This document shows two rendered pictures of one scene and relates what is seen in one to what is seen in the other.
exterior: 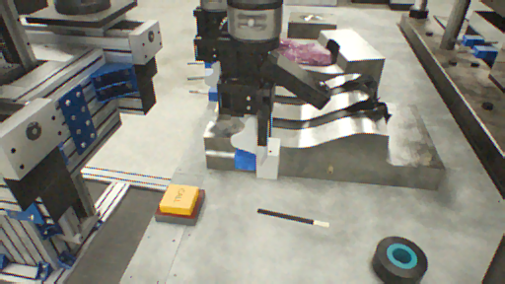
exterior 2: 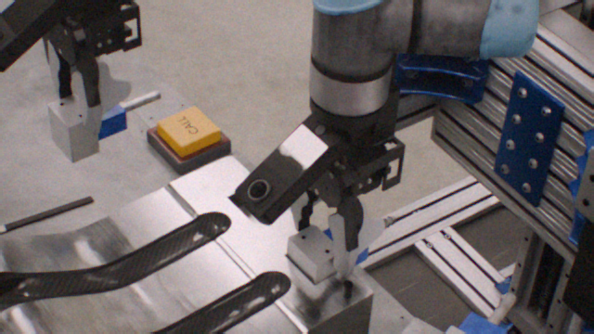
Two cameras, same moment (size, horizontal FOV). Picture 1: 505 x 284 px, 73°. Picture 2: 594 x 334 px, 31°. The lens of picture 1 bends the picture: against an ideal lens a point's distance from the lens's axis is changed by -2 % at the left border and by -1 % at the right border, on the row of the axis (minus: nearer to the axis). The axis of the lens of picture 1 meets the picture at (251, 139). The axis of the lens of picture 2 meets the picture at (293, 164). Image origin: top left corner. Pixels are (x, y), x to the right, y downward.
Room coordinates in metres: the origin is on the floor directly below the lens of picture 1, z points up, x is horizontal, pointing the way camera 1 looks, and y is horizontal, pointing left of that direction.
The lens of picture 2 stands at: (1.28, -0.54, 1.74)
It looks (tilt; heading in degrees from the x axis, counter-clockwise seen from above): 42 degrees down; 133
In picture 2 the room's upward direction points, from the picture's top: 3 degrees clockwise
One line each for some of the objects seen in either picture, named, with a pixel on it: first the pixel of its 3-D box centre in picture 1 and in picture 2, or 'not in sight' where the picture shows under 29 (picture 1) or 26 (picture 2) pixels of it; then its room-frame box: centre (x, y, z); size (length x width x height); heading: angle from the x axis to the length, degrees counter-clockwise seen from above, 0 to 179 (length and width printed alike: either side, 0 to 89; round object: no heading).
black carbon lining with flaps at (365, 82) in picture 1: (316, 101); (115, 302); (0.69, -0.15, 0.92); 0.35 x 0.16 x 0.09; 82
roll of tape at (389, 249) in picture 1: (398, 261); not in sight; (0.33, -0.24, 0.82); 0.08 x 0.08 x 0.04
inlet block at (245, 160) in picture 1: (242, 155); (109, 113); (0.47, 0.02, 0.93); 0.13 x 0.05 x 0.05; 82
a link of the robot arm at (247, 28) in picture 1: (254, 21); not in sight; (0.47, 0.00, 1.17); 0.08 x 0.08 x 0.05
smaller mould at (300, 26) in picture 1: (311, 26); not in sight; (1.48, -0.26, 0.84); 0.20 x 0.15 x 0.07; 82
